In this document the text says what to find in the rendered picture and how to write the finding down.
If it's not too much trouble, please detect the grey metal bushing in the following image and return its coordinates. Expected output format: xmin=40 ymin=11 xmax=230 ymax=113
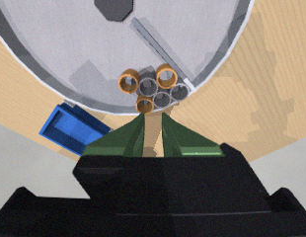
xmin=152 ymin=85 xmax=171 ymax=109
xmin=138 ymin=72 xmax=158 ymax=97
xmin=169 ymin=77 xmax=190 ymax=102

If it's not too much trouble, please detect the blue crate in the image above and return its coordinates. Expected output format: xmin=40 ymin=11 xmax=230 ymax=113
xmin=38 ymin=100 xmax=114 ymax=156

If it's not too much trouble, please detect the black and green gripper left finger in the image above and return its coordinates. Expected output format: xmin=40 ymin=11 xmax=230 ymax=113
xmin=81 ymin=113 xmax=145 ymax=157

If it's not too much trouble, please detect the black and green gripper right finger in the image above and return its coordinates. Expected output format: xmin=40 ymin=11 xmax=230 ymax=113
xmin=162 ymin=113 xmax=225 ymax=157

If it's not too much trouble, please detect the grey round turntable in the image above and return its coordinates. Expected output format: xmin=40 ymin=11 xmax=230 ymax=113
xmin=0 ymin=0 xmax=255 ymax=116

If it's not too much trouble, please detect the bronze bushing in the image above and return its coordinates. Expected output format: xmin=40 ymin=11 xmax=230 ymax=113
xmin=118 ymin=69 xmax=140 ymax=94
xmin=156 ymin=63 xmax=178 ymax=89
xmin=136 ymin=93 xmax=154 ymax=115

